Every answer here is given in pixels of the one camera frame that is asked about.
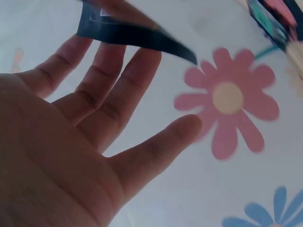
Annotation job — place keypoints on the dark blue packet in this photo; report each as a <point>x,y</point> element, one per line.
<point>132,35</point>

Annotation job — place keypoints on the person's left hand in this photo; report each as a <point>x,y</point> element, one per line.
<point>54,146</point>

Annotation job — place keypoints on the teal and pink packet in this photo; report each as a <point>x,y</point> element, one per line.
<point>272,21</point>

